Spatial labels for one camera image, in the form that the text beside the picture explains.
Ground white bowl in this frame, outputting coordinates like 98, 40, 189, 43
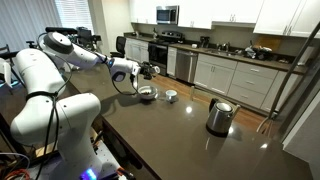
138, 86, 157, 100

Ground stainless dishwasher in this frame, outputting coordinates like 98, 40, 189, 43
175, 49, 198, 83

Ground black coffee maker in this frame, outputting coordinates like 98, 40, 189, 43
200, 36, 210, 48

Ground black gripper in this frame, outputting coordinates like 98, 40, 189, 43
140, 62, 153, 80

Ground stainless microwave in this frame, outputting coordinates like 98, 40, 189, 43
156, 5, 179, 25

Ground mixed nuts and fruit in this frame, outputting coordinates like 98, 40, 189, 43
141, 89, 151, 95

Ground black stove range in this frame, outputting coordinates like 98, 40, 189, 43
148, 31, 184, 76

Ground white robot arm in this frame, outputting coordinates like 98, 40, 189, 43
10, 32, 160, 180

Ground steel electric kettle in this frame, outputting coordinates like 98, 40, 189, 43
206, 98, 241, 137

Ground white mug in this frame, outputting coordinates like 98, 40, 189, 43
165, 90, 177, 102

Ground black office chair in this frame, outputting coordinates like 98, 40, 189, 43
111, 36, 126, 58

